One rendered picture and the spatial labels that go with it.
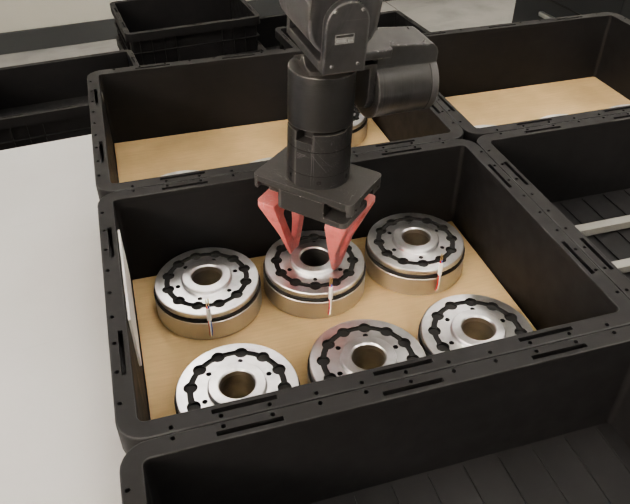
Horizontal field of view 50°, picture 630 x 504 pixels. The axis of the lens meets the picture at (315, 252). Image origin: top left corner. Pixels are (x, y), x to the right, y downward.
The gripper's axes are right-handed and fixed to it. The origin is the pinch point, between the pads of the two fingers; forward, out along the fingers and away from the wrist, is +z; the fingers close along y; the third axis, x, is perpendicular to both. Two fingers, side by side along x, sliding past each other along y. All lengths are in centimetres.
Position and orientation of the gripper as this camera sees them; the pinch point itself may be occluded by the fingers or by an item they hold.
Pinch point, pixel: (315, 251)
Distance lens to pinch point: 67.4
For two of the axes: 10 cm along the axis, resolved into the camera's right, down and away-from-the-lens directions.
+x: -4.9, 5.2, -7.0
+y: -8.7, -3.2, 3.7
